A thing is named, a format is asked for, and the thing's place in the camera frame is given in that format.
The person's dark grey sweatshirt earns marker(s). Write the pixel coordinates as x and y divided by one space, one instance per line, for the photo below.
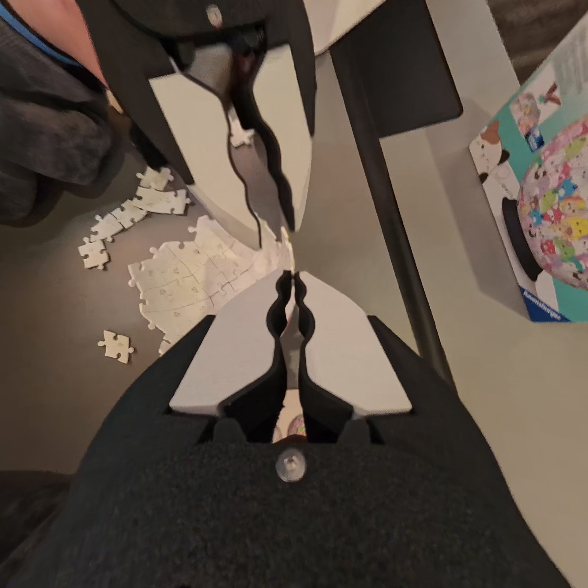
27 514

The person's left hand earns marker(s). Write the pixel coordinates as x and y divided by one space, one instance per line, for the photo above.
82 36

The white curved jigsaw piece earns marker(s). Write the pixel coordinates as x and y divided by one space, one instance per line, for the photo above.
115 347

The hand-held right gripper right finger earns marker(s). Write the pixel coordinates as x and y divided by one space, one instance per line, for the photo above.
363 367

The printed cardboard puzzle box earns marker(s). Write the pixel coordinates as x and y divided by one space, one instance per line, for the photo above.
528 206

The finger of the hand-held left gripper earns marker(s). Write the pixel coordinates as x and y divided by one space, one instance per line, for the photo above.
294 115
197 138

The half-built colourful puzzle ball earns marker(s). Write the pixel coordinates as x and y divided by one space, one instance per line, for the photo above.
193 280

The scattered pile of puzzle pieces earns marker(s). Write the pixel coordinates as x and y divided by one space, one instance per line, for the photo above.
160 202

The black rounded table panel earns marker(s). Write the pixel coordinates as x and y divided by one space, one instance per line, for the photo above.
399 69

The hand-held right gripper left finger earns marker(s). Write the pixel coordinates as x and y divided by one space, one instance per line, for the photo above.
216 367

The person's left forearm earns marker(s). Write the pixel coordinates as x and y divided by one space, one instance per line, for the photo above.
46 138

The white printed instruction leaflet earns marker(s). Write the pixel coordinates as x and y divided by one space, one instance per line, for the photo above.
291 413

